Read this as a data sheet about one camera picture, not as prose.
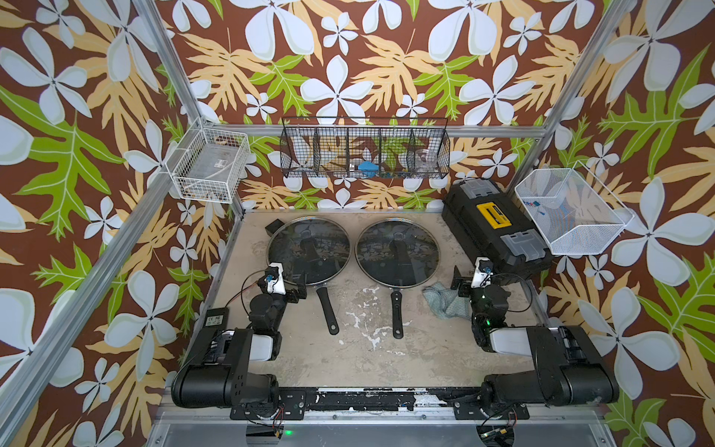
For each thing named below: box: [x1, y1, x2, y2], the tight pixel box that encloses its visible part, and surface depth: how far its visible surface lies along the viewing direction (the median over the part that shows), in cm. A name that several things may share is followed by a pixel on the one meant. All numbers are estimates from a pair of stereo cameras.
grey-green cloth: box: [422, 281, 473, 321], surface depth 93 cm
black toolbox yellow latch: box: [441, 178, 554, 285], surface depth 95 cm
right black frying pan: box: [354, 217, 442, 339], surface depth 106 cm
